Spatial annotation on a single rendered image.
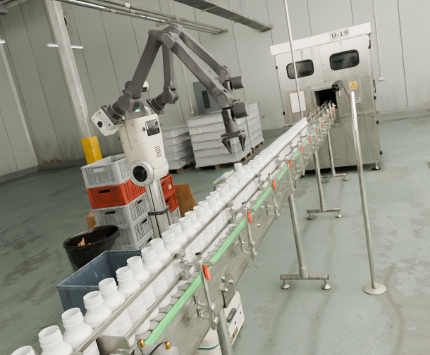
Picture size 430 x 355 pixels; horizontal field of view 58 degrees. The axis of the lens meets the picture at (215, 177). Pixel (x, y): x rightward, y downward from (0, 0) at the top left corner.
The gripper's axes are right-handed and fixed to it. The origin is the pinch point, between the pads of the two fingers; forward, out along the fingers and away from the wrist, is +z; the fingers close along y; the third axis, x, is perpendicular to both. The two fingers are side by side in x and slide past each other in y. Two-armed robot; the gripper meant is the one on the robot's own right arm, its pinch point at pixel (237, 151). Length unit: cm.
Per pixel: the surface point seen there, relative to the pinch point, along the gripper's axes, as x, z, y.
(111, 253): -39, 29, -56
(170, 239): -77, 12, 1
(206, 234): -54, 20, 1
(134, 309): -101, 20, 1
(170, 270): -82, 19, 1
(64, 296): -69, 32, -57
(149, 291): -94, 19, 1
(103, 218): 132, 56, -205
